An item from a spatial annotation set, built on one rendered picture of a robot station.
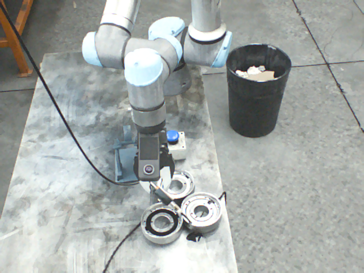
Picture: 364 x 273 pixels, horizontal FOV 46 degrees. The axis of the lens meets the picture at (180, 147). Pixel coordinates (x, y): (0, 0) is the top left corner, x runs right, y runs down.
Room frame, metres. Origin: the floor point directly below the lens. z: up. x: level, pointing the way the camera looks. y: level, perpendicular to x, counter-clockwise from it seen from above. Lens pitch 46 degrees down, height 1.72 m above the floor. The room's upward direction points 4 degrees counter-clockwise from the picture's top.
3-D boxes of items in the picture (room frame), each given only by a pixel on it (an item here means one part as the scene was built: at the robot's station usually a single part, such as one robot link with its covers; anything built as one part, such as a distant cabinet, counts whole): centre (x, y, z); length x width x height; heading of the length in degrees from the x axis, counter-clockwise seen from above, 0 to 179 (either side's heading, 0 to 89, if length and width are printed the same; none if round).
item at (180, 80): (1.21, 0.02, 0.85); 0.15 x 0.15 x 0.10
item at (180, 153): (0.87, 0.02, 0.82); 0.08 x 0.07 x 0.05; 1
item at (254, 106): (1.82, -0.44, 0.21); 0.34 x 0.34 x 0.43
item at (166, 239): (0.60, 0.06, 0.82); 0.10 x 0.10 x 0.04
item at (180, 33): (1.21, 0.01, 0.97); 0.13 x 0.12 x 0.14; 69
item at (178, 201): (0.72, 0.02, 0.82); 0.10 x 0.10 x 0.04
